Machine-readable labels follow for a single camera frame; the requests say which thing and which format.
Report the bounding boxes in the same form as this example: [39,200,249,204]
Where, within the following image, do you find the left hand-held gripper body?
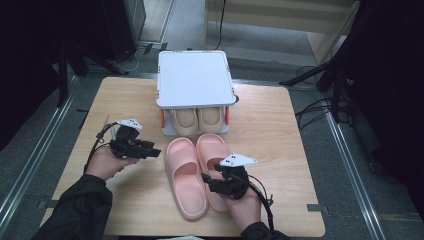
[109,118,148,160]

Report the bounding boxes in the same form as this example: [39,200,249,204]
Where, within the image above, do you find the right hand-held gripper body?
[213,152,259,201]

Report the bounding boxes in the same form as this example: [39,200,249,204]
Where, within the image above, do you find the pink slipper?
[195,132,236,215]
[164,136,210,222]

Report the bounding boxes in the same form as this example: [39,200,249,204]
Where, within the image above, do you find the beige clog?
[197,106,226,135]
[168,107,200,137]

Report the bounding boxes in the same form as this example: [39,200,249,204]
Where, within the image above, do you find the white shoe rack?
[155,49,239,137]

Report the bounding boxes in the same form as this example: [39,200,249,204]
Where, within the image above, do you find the person's left hand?
[84,144,140,182]

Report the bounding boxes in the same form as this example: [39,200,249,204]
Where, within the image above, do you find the person's right hand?
[222,185,263,232]

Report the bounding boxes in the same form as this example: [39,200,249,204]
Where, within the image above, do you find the black tape strip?
[36,198,61,211]
[306,203,331,215]

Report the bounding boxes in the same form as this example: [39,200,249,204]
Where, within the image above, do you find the black metal stand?
[55,42,130,108]

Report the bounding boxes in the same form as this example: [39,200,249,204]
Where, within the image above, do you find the dark cabinet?
[99,0,148,63]

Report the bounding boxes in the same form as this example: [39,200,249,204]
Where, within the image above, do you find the black tripod stand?
[279,49,355,125]

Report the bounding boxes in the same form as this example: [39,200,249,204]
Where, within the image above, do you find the dark curtain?
[0,0,104,152]
[348,0,424,214]

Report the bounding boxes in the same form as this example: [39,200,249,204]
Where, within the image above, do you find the wooden cabinet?
[203,0,363,66]

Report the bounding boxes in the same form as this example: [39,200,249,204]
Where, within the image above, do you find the left hand-held gripper cable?
[82,121,119,175]

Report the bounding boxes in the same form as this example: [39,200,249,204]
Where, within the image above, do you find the hand-held gripper cable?
[82,121,119,175]
[247,174,275,232]

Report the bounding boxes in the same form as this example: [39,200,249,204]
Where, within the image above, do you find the right hand-held gripper cable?
[247,174,275,232]

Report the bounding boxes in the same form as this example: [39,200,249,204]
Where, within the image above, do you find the white floor cable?
[112,48,143,73]

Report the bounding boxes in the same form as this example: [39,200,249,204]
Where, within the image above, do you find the metal floor rail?
[0,75,80,228]
[324,110,387,240]

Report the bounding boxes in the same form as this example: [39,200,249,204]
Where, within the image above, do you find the black floor cables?
[294,64,355,132]

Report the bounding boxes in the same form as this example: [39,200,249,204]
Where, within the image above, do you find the black hanging cable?
[213,0,228,52]

